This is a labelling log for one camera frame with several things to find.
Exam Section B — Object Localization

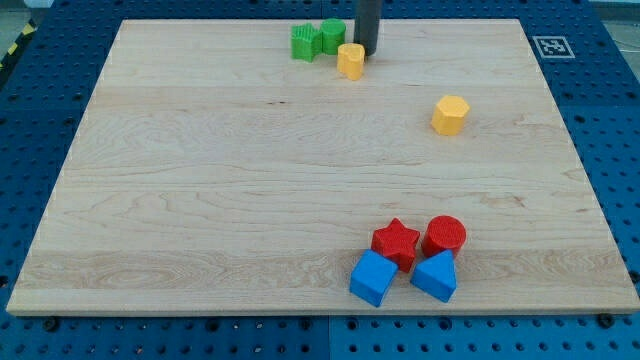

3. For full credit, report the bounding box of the green star block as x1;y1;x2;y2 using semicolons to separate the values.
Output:
290;23;323;63

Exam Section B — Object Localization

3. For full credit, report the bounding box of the red star block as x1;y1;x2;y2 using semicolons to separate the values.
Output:
371;218;420;273

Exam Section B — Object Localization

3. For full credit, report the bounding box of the light wooden board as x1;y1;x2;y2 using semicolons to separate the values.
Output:
7;19;639;317

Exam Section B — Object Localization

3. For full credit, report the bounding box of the red cylinder block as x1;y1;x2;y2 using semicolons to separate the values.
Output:
421;215;467;258

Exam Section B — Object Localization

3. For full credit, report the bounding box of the blue triangle block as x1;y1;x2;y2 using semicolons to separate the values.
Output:
410;250;457;303

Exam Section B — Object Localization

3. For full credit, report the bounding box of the yellow hexagon block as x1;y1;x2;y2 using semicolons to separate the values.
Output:
431;95;471;136

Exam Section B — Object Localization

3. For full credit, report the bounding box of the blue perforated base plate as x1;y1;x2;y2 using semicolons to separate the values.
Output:
1;1;639;359

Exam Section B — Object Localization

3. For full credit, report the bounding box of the green cylinder block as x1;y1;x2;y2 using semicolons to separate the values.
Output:
320;18;346;55

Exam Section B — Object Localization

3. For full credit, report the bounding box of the blue cube block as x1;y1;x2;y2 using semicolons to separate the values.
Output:
349;249;399;307

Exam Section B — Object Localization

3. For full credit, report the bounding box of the white fiducial marker tag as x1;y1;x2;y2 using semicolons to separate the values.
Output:
532;35;575;59

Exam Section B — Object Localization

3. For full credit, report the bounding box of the yellow heart block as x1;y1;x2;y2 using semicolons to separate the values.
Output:
337;43;365;81

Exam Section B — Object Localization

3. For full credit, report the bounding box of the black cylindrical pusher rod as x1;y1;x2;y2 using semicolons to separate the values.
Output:
353;0;382;57

